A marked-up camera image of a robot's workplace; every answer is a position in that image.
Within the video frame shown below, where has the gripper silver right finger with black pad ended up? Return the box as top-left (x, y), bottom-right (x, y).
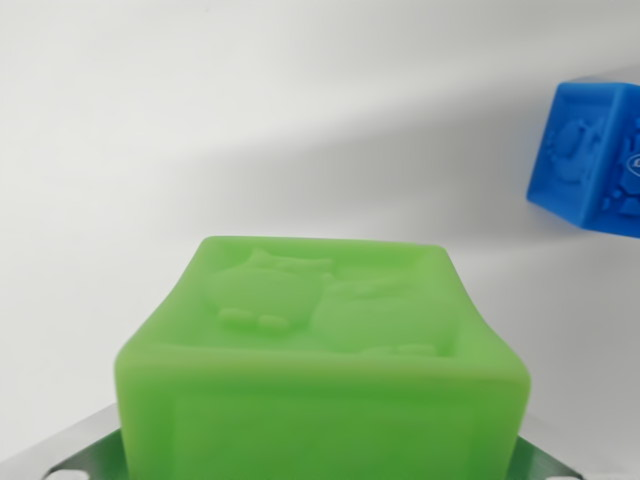
top-left (507, 413), bottom-right (640, 480)

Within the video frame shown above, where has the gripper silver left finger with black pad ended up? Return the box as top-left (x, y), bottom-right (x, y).
top-left (0, 403), bottom-right (132, 480)

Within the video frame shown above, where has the green rubber toy cube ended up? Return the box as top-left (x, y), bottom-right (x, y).
top-left (112, 234), bottom-right (532, 480)

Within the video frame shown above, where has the blue rubber toy cube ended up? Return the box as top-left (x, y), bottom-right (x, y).
top-left (525, 81), bottom-right (640, 232)

